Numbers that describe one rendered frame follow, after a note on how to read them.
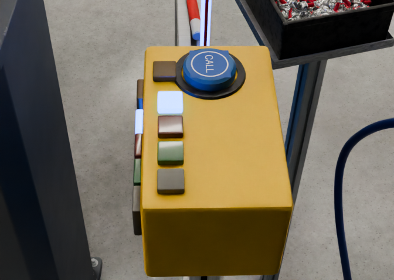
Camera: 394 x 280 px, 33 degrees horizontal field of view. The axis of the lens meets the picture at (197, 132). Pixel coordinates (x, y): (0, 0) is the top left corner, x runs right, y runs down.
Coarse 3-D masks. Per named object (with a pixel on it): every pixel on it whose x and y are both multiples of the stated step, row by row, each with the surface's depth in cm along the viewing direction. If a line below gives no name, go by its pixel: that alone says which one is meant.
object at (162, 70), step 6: (156, 66) 51; (162, 66) 51; (168, 66) 51; (174, 66) 51; (156, 72) 50; (162, 72) 50; (168, 72) 50; (174, 72) 50; (156, 78) 50; (162, 78) 50; (168, 78) 50; (174, 78) 50
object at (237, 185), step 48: (192, 48) 53; (240, 48) 53; (144, 96) 50; (192, 96) 50; (240, 96) 50; (144, 144) 47; (192, 144) 47; (240, 144) 47; (144, 192) 44; (192, 192) 44; (240, 192) 44; (288, 192) 44; (144, 240) 46; (192, 240) 46; (240, 240) 46
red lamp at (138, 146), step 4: (136, 136) 49; (140, 136) 49; (136, 140) 49; (140, 140) 49; (136, 144) 48; (140, 144) 48; (136, 148) 48; (140, 148) 48; (136, 152) 48; (140, 152) 48; (136, 156) 48; (140, 156) 48
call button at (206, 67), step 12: (192, 60) 51; (204, 60) 51; (216, 60) 51; (228, 60) 51; (192, 72) 50; (204, 72) 50; (216, 72) 50; (228, 72) 50; (192, 84) 50; (204, 84) 49; (216, 84) 50; (228, 84) 50
